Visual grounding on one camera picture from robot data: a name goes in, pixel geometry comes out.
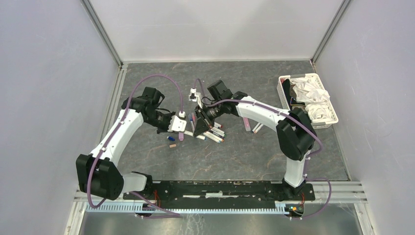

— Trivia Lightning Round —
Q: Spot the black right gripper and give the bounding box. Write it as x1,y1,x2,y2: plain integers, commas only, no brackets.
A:
193,100,224,137

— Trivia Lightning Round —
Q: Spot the white acrylic marker peach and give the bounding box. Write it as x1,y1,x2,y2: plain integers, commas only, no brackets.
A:
252,123,261,134

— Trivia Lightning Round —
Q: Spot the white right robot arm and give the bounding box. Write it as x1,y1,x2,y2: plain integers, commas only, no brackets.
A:
189,80,318,200

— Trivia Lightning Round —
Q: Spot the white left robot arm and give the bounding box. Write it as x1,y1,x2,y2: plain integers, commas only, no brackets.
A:
75,87,175,200

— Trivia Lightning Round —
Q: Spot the white marker orange tip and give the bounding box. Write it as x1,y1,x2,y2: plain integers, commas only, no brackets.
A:
203,131,223,143

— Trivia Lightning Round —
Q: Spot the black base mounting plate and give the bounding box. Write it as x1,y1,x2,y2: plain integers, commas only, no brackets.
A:
140,180,316,210

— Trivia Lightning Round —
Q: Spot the black printed t-shirt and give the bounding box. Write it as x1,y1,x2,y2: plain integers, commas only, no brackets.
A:
282,79,305,111

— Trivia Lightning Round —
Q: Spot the white crumpled cloth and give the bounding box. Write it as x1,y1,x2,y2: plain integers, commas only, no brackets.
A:
289,75,332,122

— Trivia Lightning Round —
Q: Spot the white perforated plastic basket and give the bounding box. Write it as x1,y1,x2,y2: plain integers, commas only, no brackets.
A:
277,73,339,129

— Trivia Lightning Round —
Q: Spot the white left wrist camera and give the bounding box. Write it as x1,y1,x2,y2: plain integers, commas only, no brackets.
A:
167,115,187,132

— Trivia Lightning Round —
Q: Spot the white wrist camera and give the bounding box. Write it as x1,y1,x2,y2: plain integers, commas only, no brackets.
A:
167,115,187,132
188,88,202,102

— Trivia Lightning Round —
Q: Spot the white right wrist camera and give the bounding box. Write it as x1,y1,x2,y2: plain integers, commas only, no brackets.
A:
188,88,202,102

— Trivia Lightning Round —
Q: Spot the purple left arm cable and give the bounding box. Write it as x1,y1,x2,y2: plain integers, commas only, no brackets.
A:
87,73,185,218

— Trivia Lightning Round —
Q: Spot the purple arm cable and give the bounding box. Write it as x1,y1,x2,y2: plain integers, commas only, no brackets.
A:
194,78,332,220
87,73,185,218

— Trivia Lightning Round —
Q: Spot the grey slotted cable duct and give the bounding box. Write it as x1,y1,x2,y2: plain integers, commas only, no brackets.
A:
85,202,288,215

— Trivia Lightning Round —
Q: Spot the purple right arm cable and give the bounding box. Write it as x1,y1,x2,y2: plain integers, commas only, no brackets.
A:
194,78,332,220

